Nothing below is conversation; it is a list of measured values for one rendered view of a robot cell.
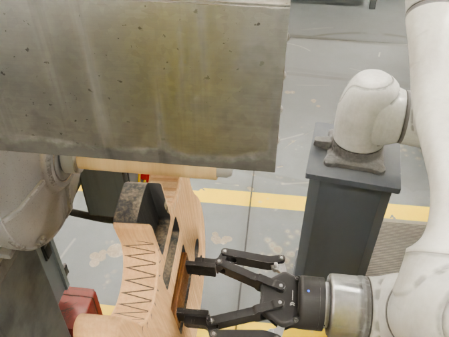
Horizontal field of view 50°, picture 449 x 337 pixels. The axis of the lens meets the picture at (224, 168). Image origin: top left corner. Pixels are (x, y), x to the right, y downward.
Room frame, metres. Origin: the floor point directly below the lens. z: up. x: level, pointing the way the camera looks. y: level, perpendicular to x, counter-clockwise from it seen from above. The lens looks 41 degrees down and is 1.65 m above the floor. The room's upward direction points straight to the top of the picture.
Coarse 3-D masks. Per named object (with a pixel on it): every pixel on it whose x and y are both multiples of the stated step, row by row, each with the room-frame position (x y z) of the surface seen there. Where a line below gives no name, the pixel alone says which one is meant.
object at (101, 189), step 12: (84, 180) 0.68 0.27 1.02; (96, 180) 0.68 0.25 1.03; (108, 180) 0.68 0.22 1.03; (120, 180) 0.67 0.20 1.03; (132, 180) 0.69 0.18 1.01; (144, 180) 0.76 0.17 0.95; (84, 192) 0.68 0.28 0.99; (96, 192) 0.68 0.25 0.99; (108, 192) 0.68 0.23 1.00; (120, 192) 0.67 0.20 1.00; (96, 204) 0.68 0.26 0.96; (108, 204) 0.68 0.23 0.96; (84, 216) 0.69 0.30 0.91; (96, 216) 0.70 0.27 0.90; (108, 216) 0.68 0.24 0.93
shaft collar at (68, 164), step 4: (60, 156) 0.46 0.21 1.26; (64, 156) 0.46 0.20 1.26; (68, 156) 0.46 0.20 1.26; (72, 156) 0.46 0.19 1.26; (60, 160) 0.46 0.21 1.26; (64, 160) 0.46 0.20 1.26; (68, 160) 0.46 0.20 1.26; (72, 160) 0.46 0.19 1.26; (60, 164) 0.46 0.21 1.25; (64, 164) 0.46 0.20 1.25; (68, 164) 0.46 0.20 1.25; (72, 164) 0.46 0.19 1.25; (76, 164) 0.46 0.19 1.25; (64, 168) 0.46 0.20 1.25; (68, 168) 0.46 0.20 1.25; (72, 168) 0.46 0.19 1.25; (76, 168) 0.46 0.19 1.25; (64, 172) 0.46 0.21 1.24; (68, 172) 0.46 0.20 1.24; (72, 172) 0.46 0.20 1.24; (76, 172) 0.46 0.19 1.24; (80, 172) 0.47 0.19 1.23
